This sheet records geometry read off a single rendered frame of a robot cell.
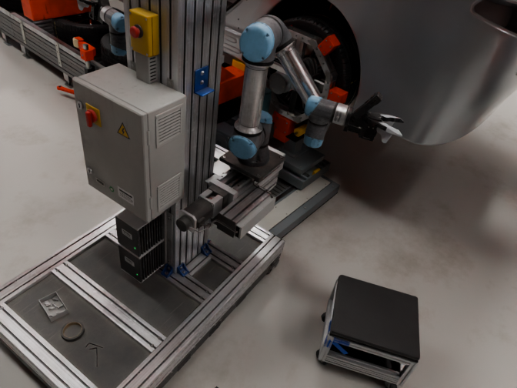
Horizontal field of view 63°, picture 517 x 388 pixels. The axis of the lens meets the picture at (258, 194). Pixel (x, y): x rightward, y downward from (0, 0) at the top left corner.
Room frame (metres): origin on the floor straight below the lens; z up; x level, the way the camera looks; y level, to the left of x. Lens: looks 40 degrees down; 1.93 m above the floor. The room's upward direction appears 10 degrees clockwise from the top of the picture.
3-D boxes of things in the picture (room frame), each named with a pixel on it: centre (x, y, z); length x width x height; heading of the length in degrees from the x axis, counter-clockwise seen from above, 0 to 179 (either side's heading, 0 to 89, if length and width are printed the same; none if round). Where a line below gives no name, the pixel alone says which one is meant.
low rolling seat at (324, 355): (1.22, -0.64, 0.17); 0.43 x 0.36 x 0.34; 81
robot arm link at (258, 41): (1.47, 0.09, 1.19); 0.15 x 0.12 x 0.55; 166
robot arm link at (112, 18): (1.91, 0.77, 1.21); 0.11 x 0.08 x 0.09; 48
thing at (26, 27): (3.21, 1.56, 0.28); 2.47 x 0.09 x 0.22; 56
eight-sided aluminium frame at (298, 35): (2.49, -0.09, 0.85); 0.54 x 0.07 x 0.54; 56
